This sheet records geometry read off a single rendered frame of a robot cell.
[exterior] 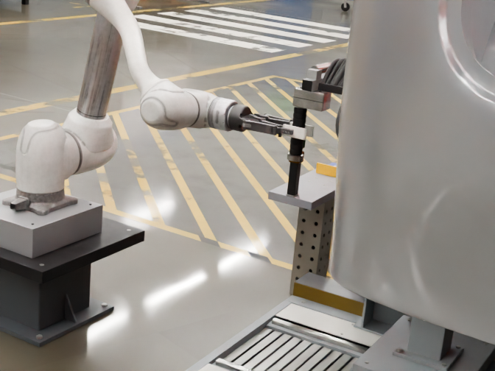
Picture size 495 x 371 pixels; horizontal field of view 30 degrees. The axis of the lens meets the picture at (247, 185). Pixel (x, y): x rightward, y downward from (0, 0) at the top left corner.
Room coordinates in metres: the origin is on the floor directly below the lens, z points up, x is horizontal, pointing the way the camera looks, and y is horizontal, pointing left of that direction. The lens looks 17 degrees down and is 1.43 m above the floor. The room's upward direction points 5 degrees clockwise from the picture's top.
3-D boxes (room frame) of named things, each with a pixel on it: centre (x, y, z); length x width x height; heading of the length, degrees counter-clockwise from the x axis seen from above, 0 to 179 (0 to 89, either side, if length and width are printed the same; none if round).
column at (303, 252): (3.24, -0.26, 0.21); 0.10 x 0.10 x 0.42; 62
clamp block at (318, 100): (2.42, -0.15, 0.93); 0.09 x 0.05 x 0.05; 62
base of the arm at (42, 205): (2.85, 0.68, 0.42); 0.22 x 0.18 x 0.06; 152
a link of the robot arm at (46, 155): (2.88, 0.67, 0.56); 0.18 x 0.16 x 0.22; 147
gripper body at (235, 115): (2.50, 0.02, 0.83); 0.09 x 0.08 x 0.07; 62
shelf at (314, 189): (3.21, -0.25, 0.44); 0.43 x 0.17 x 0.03; 152
